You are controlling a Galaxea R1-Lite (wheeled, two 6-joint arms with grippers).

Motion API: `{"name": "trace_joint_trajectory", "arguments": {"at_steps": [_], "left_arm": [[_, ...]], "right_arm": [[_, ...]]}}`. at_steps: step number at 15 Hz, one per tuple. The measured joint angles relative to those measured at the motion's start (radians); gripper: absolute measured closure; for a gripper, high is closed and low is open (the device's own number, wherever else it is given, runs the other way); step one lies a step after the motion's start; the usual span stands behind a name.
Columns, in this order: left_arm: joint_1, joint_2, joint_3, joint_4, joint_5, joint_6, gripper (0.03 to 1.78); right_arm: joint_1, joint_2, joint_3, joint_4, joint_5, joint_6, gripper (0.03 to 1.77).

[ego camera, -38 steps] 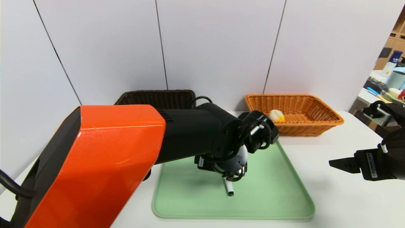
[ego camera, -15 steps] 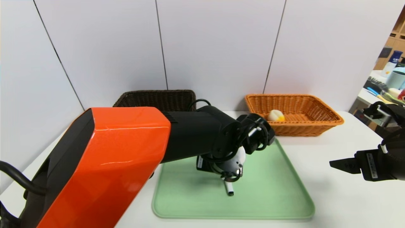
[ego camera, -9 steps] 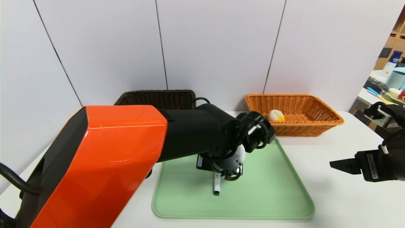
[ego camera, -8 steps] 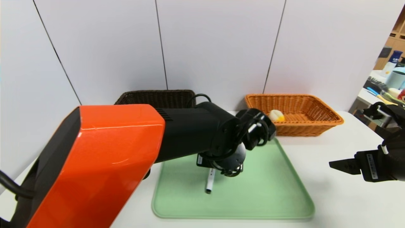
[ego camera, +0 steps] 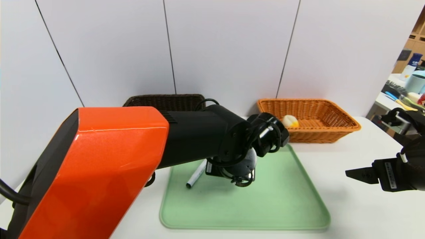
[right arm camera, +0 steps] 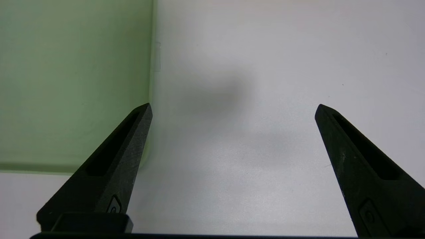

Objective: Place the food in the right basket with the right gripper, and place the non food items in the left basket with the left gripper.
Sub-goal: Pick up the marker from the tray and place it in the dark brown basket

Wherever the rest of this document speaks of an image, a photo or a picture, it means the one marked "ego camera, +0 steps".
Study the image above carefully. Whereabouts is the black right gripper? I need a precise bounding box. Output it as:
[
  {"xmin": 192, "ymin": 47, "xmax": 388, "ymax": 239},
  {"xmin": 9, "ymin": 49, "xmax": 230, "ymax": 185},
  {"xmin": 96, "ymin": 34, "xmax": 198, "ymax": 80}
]
[{"xmin": 345, "ymin": 157, "xmax": 425, "ymax": 192}]

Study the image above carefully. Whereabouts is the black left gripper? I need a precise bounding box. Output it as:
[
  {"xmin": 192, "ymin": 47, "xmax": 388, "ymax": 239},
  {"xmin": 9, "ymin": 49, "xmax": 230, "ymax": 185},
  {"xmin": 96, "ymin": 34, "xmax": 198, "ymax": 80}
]
[{"xmin": 205, "ymin": 159, "xmax": 223, "ymax": 177}]

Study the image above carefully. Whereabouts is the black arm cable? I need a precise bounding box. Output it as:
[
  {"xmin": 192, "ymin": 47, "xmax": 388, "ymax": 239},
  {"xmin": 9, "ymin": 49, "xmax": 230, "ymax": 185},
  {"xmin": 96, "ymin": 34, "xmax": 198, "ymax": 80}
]
[
  {"xmin": 0, "ymin": 179, "xmax": 31, "ymax": 205},
  {"xmin": 195, "ymin": 98, "xmax": 220, "ymax": 111}
]

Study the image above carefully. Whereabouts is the pale blue round pot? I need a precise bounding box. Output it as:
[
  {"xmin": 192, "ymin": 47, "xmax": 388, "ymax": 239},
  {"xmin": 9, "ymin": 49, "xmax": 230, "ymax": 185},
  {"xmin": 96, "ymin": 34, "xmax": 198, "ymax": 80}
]
[{"xmin": 404, "ymin": 70, "xmax": 425, "ymax": 94}]

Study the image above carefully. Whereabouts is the wooden shelf unit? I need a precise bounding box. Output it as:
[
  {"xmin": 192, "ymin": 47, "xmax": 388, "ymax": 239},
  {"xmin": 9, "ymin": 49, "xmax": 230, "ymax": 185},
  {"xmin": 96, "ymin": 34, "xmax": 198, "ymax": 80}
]
[{"xmin": 391, "ymin": 7, "xmax": 425, "ymax": 74}]

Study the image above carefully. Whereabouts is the white marker pen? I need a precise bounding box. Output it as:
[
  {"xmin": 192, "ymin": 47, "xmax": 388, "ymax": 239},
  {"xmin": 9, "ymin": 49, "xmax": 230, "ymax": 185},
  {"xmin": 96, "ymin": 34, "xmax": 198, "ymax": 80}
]
[{"xmin": 186, "ymin": 159, "xmax": 207, "ymax": 189}]

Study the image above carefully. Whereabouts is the green plastic tray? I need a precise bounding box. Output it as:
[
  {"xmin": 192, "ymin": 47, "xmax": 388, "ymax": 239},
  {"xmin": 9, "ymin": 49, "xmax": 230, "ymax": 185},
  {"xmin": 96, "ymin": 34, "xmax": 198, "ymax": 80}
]
[{"xmin": 160, "ymin": 143, "xmax": 331, "ymax": 230}]

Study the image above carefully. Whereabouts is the white side table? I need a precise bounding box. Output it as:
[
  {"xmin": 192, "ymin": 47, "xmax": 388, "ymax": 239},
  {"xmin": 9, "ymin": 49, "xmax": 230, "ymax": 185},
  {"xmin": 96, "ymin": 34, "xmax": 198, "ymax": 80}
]
[{"xmin": 374, "ymin": 74, "xmax": 425, "ymax": 115}]

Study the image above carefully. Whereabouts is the blue yellow handled tool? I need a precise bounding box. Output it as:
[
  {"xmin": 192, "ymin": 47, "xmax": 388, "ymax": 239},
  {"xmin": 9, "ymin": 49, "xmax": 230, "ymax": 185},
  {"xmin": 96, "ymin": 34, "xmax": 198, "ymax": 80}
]
[{"xmin": 385, "ymin": 91, "xmax": 418, "ymax": 112}]

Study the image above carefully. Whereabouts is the white orange toy egg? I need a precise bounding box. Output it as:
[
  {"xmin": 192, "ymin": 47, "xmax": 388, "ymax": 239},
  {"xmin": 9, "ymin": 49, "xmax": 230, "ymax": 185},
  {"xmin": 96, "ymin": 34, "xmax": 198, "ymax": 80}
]
[{"xmin": 282, "ymin": 115, "xmax": 299, "ymax": 128}]

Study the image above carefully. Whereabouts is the black brush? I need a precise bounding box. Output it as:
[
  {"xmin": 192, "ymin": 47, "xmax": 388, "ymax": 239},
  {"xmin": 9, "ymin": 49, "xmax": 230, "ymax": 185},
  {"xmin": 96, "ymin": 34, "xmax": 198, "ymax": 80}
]
[{"xmin": 381, "ymin": 81, "xmax": 408, "ymax": 97}]

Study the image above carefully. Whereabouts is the dark brown wicker basket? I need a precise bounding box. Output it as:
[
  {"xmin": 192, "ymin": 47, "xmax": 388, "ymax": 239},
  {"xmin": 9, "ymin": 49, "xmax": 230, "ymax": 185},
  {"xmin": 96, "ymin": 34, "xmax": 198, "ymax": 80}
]
[{"xmin": 123, "ymin": 94, "xmax": 206, "ymax": 112}]

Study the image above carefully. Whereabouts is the white bottle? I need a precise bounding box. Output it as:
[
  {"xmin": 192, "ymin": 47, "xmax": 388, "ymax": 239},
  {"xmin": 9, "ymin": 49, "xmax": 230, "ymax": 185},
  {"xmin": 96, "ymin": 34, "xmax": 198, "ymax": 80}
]
[{"xmin": 399, "ymin": 65, "xmax": 415, "ymax": 82}]

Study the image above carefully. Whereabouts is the orange wicker basket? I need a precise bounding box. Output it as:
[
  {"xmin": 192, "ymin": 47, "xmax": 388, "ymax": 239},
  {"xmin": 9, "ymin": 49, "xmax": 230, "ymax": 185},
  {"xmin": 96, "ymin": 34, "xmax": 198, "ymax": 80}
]
[{"xmin": 257, "ymin": 98, "xmax": 362, "ymax": 144}]

